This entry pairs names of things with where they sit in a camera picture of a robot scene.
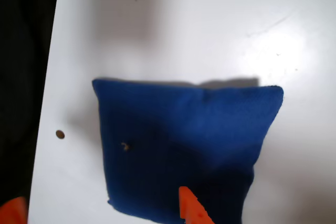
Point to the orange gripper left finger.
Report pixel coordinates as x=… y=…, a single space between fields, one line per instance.
x=14 y=212

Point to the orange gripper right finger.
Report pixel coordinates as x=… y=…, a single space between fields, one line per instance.
x=193 y=208

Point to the blue bean bag with speck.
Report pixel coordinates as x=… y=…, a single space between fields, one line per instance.
x=183 y=129

